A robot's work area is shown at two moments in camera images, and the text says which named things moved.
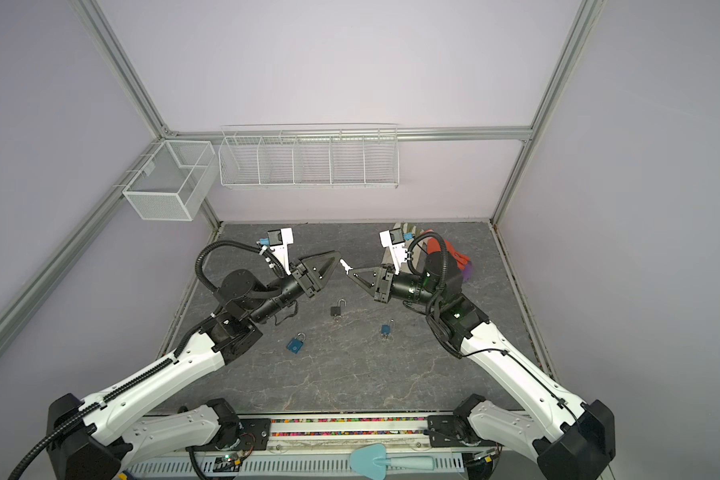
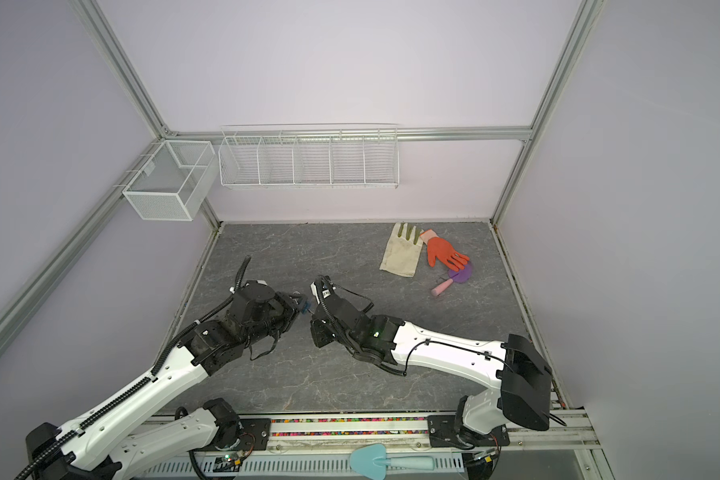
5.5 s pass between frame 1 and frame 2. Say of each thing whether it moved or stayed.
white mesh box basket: stayed
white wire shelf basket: stayed
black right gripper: moved
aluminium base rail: stayed
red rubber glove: stayed
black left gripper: moved
